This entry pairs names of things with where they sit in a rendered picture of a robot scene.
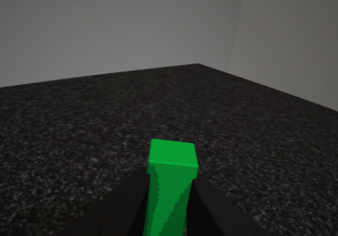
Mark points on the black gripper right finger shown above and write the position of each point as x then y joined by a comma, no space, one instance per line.
210,213

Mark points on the green rectangular post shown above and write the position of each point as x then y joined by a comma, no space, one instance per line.
172,165

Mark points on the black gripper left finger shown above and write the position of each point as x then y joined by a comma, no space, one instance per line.
120,213

